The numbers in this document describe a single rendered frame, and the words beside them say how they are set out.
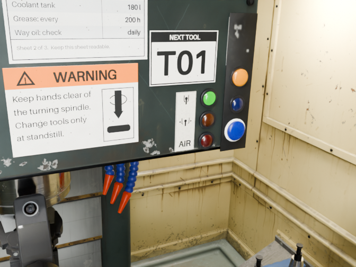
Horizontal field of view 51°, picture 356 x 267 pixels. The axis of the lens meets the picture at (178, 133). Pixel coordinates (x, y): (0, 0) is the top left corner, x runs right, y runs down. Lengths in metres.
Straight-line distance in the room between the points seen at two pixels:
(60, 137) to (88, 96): 0.06
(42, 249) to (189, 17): 0.39
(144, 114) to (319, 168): 1.06
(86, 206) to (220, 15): 0.89
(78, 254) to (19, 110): 0.95
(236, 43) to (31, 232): 0.40
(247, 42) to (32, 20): 0.28
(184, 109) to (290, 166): 1.12
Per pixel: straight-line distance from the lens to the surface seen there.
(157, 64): 0.49
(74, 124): 0.48
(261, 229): 1.86
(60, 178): 0.67
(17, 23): 0.45
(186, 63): 0.51
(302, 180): 1.57
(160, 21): 0.49
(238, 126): 0.57
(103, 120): 0.49
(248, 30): 0.55
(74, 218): 1.28
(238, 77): 0.54
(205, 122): 0.54
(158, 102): 0.50
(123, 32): 0.47
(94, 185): 1.23
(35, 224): 0.61
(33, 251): 0.61
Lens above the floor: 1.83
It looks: 19 degrees down
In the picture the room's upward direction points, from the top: 2 degrees clockwise
